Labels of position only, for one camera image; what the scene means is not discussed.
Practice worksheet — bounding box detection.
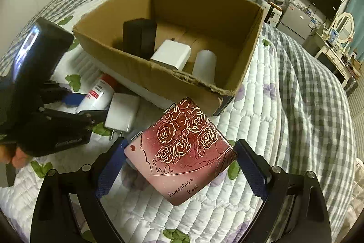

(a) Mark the white charger block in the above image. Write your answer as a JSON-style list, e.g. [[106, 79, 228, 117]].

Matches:
[[150, 38, 192, 72]]

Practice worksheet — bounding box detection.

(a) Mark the person's left hand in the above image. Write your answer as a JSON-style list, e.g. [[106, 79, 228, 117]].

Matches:
[[0, 143, 29, 169]]

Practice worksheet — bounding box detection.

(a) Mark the white vanity table with mirror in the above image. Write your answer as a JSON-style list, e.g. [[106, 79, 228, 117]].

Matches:
[[314, 12, 364, 88]]

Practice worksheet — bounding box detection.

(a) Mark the black rectangular box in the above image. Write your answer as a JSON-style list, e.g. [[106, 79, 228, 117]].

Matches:
[[122, 19, 157, 60]]

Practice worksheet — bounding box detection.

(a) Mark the white plug adapter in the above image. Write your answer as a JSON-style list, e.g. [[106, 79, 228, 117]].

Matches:
[[104, 93, 140, 141]]

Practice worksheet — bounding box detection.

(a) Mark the floral quilted bed cover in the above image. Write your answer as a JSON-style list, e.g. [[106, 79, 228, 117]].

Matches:
[[0, 0, 288, 243]]

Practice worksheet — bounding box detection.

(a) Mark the white tube with red label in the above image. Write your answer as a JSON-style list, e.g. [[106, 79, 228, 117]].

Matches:
[[75, 74, 118, 114]]

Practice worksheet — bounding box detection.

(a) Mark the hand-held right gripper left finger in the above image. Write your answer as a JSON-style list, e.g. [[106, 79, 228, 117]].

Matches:
[[31, 137, 129, 243]]

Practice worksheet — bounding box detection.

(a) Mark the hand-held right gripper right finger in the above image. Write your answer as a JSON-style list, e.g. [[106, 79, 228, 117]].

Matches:
[[235, 139, 333, 243]]

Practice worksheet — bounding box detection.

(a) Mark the white plastic cup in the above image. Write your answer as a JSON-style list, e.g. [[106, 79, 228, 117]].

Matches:
[[191, 50, 217, 84]]

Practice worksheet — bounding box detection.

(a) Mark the small grey refrigerator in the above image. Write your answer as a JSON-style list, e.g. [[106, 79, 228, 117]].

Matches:
[[276, 0, 317, 41]]

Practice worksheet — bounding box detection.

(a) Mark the brown cardboard box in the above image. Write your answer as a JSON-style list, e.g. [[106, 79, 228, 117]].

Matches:
[[72, 0, 265, 117]]

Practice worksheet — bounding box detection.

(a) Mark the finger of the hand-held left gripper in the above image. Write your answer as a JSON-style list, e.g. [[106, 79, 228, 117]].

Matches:
[[43, 81, 87, 107], [38, 107, 108, 130]]

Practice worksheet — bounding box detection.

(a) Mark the red rose print tin box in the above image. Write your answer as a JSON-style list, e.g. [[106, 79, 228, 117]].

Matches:
[[124, 97, 238, 207]]

